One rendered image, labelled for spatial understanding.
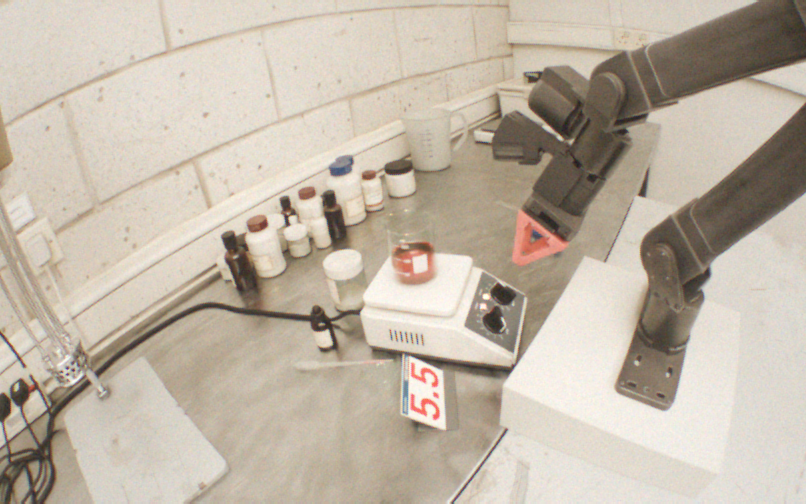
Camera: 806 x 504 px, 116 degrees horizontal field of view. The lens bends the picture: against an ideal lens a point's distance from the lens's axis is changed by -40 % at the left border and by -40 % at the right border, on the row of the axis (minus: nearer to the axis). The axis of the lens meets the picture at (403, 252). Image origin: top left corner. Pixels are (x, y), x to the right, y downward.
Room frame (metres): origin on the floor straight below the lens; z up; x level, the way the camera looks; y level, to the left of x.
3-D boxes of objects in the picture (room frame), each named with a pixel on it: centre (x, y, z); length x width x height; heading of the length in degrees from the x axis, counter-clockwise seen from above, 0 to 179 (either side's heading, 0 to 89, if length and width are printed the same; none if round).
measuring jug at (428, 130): (1.09, -0.13, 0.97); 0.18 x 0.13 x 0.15; 88
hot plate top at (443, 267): (0.44, -0.02, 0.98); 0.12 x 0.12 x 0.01; 66
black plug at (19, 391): (0.28, 0.69, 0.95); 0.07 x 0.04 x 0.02; 47
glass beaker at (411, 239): (0.45, -0.01, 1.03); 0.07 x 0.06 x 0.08; 54
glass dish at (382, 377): (0.36, 0.05, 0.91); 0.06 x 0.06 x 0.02
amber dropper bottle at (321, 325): (0.44, 0.13, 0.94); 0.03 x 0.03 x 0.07
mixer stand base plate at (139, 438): (0.26, 0.41, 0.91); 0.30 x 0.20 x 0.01; 47
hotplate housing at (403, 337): (0.43, -0.04, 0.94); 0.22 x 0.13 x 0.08; 66
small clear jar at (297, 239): (0.71, 0.20, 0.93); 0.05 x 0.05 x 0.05
